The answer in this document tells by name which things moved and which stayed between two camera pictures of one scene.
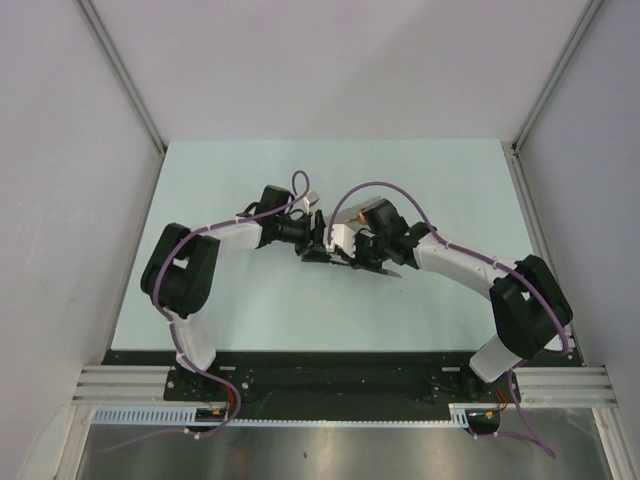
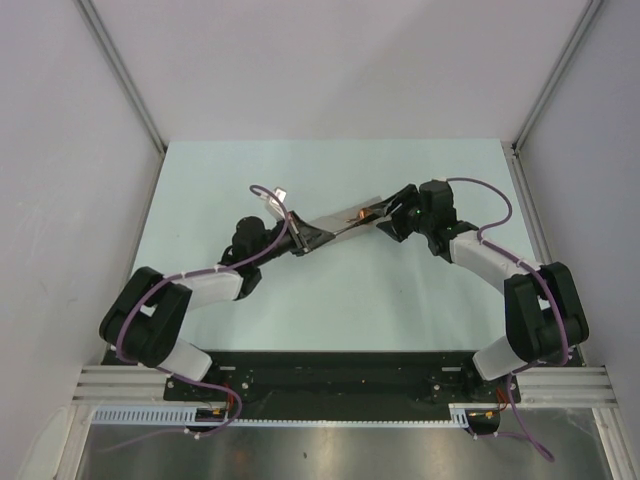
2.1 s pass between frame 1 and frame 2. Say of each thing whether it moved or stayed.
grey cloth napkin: stayed
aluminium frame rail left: stayed
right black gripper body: moved
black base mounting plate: stayed
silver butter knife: moved
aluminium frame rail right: stayed
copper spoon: stayed
